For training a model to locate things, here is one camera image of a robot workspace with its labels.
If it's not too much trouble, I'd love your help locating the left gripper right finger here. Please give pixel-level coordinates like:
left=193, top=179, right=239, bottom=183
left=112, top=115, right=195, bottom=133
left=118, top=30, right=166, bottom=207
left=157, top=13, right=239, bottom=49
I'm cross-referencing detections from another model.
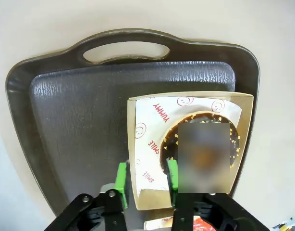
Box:
left=167, top=160, right=270, bottom=231

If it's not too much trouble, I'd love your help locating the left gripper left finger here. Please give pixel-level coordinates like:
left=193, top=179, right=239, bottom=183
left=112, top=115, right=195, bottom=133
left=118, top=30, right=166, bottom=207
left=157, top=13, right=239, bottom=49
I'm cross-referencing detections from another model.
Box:
left=44, top=162, right=128, bottom=231

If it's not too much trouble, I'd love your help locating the chocolate nut donut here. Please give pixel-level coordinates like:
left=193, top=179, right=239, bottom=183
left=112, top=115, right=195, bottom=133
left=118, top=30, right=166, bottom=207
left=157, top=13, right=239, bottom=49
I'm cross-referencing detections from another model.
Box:
left=159, top=110, right=241, bottom=174

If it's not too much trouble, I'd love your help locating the white red-printed paper liner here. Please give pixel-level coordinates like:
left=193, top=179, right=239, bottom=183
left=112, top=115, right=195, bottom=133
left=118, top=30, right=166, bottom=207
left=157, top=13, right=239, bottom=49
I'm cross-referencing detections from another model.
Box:
left=144, top=216, right=173, bottom=231
left=135, top=96, right=243, bottom=197

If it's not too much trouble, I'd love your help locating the dark brown plastic tray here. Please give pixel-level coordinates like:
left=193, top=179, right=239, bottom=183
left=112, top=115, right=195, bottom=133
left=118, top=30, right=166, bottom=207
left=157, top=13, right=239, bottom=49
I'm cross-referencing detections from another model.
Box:
left=4, top=28, right=261, bottom=217

